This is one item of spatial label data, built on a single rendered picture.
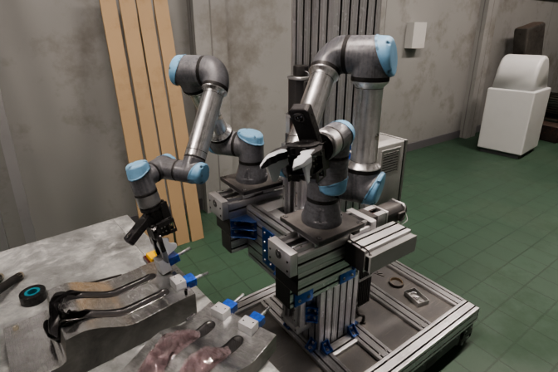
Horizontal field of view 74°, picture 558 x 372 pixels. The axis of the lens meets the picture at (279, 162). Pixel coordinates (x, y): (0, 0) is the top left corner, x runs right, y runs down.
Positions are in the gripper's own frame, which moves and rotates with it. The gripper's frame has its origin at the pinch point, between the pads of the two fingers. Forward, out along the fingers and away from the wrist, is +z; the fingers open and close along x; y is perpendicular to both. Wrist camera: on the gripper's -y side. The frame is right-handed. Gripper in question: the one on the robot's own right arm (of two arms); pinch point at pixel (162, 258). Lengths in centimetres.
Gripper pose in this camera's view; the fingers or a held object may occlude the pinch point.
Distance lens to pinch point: 141.3
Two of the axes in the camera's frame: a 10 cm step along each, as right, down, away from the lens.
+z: 2.0, 9.3, 3.1
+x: -6.3, -1.2, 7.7
